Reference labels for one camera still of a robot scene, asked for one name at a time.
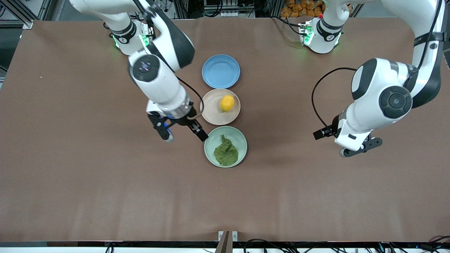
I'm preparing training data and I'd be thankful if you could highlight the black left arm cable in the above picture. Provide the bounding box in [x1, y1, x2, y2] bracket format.
[311, 0, 444, 131]

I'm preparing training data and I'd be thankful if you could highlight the yellow lemon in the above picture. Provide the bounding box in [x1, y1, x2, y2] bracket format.
[220, 95, 235, 112]

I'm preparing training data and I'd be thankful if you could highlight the pile of oranges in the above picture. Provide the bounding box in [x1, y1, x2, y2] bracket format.
[280, 0, 326, 18]

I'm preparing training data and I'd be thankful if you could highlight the black looped floor cable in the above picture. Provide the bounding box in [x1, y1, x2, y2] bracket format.
[244, 239, 282, 253]

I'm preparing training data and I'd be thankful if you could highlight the aluminium frame profile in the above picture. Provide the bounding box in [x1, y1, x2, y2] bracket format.
[0, 0, 53, 29]

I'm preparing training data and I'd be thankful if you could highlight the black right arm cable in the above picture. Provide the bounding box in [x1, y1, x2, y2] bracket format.
[134, 0, 205, 121]

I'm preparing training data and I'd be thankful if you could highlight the beige plate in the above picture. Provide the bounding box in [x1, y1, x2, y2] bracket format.
[200, 89, 241, 126]

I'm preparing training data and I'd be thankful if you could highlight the long white power strip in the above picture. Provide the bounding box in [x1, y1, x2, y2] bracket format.
[205, 10, 255, 18]

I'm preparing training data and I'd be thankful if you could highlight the green lettuce leaf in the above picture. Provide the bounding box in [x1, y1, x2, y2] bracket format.
[213, 135, 239, 167]

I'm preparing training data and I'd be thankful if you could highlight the blue plate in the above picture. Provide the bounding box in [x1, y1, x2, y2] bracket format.
[202, 54, 241, 89]

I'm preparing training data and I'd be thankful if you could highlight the mint green plate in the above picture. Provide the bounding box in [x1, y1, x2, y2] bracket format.
[204, 126, 248, 168]

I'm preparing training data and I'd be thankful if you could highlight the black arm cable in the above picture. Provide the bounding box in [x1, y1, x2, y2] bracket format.
[134, 0, 205, 121]
[311, 0, 444, 131]

